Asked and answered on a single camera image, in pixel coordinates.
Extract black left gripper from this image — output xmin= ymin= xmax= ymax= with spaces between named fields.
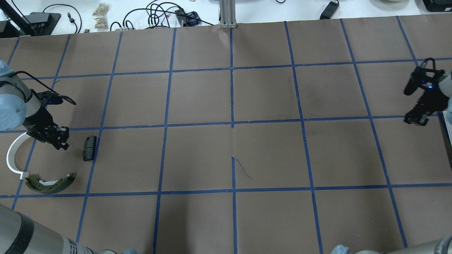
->
xmin=27 ymin=111 xmax=69 ymax=151

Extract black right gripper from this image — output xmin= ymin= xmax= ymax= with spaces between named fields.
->
xmin=404 ymin=90 xmax=449 ymax=126

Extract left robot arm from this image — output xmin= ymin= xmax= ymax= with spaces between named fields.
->
xmin=0 ymin=61 xmax=76 ymax=150

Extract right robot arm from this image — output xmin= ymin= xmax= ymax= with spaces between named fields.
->
xmin=403 ymin=67 xmax=452 ymax=126

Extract clear plastic tray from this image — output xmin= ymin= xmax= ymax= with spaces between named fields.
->
xmin=439 ymin=104 xmax=452 ymax=146

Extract black brake pad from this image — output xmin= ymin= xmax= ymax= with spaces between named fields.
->
xmin=83 ymin=136 xmax=97 ymax=161

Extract green brake shoe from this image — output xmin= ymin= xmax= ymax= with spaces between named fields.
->
xmin=25 ymin=173 xmax=76 ymax=195

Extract white curved plastic strip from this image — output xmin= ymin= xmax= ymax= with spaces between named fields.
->
xmin=6 ymin=132 xmax=30 ymax=180

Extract black monitor stand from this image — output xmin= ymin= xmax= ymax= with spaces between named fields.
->
xmin=0 ymin=0 xmax=61 ymax=38

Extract bag of small parts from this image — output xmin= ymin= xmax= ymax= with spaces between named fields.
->
xmin=92 ymin=3 xmax=110 ymax=30

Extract black power adapter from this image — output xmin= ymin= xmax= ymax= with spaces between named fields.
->
xmin=319 ymin=0 xmax=340 ymax=20

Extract black tangled cables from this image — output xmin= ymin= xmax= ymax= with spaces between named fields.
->
xmin=110 ymin=1 xmax=214 ymax=31

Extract aluminium frame post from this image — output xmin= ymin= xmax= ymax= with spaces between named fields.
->
xmin=219 ymin=0 xmax=237 ymax=29

